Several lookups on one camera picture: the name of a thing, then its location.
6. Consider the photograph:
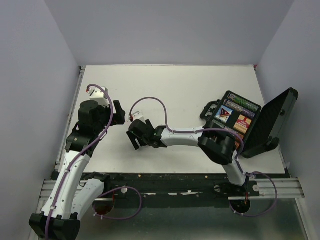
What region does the blue playing card deck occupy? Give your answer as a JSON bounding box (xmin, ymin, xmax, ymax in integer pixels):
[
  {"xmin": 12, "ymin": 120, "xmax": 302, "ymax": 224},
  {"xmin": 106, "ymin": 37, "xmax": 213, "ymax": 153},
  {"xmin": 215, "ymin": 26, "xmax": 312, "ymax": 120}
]
[{"xmin": 214, "ymin": 104, "xmax": 232, "ymax": 123}]

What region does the triangular all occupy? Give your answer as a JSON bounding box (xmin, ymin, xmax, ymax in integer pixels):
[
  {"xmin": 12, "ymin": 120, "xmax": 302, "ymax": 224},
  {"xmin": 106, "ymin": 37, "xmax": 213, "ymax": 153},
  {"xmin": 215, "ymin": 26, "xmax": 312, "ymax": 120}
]
[{"xmin": 217, "ymin": 106, "xmax": 231, "ymax": 120}]

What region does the red Texas Hold'em card deck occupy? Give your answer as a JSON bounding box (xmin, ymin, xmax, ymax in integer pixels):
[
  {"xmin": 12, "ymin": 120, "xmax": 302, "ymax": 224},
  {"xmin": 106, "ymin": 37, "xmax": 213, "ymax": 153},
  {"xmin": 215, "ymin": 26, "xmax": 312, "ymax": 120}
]
[{"xmin": 233, "ymin": 114, "xmax": 252, "ymax": 134}]

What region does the black poker set case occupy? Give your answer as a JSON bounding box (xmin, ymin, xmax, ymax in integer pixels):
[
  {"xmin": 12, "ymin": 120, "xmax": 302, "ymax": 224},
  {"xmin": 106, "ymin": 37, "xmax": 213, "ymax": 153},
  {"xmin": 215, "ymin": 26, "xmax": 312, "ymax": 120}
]
[{"xmin": 199, "ymin": 87, "xmax": 299, "ymax": 159}]

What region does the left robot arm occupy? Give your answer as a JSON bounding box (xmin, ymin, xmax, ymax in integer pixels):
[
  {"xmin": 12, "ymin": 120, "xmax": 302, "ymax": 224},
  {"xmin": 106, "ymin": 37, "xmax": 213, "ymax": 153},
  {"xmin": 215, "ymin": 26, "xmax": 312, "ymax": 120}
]
[{"xmin": 29, "ymin": 100, "xmax": 126, "ymax": 240}]

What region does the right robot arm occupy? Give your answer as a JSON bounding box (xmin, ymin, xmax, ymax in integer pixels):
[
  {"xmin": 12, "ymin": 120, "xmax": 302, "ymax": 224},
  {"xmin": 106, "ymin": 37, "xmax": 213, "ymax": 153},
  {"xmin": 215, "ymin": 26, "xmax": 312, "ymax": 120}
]
[{"xmin": 126, "ymin": 119, "xmax": 248, "ymax": 196}]

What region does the green blue chip roll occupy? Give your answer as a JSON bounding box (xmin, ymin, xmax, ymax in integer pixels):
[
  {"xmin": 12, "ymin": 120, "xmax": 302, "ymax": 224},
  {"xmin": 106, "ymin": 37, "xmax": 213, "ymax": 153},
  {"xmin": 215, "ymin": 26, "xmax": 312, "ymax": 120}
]
[{"xmin": 213, "ymin": 120, "xmax": 225, "ymax": 129}]

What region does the purple white chip roll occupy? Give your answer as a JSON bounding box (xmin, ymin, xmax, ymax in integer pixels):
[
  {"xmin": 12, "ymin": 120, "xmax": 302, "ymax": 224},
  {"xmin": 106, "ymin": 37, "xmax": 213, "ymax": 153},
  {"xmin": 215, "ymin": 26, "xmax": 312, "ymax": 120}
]
[{"xmin": 223, "ymin": 99, "xmax": 256, "ymax": 119}]

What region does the green purple chip roll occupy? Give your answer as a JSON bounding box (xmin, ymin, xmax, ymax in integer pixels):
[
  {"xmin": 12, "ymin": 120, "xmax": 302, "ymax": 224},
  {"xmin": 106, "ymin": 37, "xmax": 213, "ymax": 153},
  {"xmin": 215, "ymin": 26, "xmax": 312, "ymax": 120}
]
[{"xmin": 227, "ymin": 93, "xmax": 259, "ymax": 112}]

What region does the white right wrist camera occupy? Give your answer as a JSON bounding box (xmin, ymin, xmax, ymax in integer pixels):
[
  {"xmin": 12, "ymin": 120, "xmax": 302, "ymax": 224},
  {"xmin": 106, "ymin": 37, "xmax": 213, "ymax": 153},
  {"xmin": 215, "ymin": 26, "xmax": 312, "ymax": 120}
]
[{"xmin": 129, "ymin": 111, "xmax": 145, "ymax": 123}]

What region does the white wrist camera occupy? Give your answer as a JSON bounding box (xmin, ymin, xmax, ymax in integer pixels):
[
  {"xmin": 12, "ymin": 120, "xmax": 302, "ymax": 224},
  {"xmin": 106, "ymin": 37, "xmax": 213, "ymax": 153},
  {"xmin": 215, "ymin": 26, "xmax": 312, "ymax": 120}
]
[
  {"xmin": 129, "ymin": 111, "xmax": 145, "ymax": 123},
  {"xmin": 86, "ymin": 87, "xmax": 109, "ymax": 108}
]

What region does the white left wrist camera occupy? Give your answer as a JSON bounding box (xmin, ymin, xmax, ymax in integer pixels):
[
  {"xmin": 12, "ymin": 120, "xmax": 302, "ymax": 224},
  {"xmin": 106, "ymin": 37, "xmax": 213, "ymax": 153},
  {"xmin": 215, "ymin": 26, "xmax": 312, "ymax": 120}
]
[{"xmin": 86, "ymin": 87, "xmax": 109, "ymax": 108}]

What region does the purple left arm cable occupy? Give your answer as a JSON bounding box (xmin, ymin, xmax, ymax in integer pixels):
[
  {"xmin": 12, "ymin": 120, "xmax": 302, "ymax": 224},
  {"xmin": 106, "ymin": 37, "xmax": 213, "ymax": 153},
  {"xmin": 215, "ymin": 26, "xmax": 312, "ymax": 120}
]
[{"xmin": 44, "ymin": 84, "xmax": 143, "ymax": 240}]

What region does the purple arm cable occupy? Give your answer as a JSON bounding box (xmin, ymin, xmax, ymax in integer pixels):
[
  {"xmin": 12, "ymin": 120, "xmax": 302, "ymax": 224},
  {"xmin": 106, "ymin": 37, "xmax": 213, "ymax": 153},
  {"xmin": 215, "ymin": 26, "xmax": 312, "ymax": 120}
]
[
  {"xmin": 44, "ymin": 84, "xmax": 143, "ymax": 240},
  {"xmin": 129, "ymin": 96, "xmax": 278, "ymax": 218}
]

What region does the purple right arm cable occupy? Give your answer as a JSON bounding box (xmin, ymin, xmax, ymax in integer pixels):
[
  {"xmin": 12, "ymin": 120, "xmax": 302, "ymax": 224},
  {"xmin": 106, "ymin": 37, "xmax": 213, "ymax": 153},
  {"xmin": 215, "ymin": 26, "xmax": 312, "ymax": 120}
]
[{"xmin": 129, "ymin": 96, "xmax": 278, "ymax": 218}]

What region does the aluminium frame rail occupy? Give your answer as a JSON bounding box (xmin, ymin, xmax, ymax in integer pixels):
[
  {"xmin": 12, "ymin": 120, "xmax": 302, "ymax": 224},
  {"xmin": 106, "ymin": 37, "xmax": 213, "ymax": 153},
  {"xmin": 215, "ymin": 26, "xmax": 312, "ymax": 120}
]
[{"xmin": 39, "ymin": 177, "xmax": 306, "ymax": 201}]

